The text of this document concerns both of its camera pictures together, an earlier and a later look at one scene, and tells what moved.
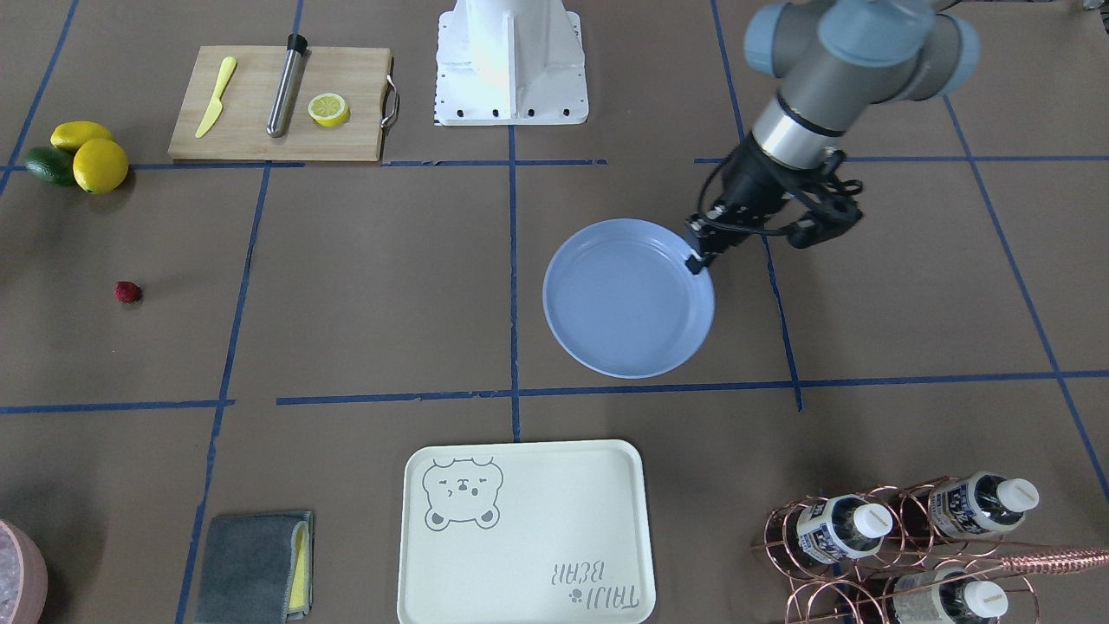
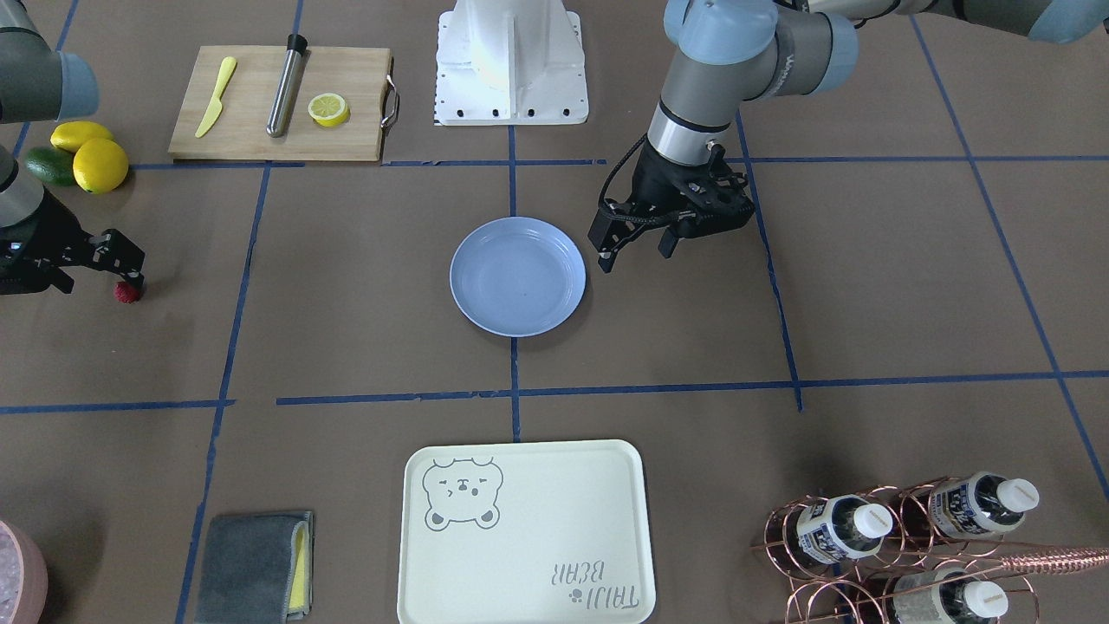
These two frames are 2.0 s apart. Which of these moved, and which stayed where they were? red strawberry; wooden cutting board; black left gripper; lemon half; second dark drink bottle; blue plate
Moved: blue plate; black left gripper
Stayed: red strawberry; lemon half; second dark drink bottle; wooden cutting board
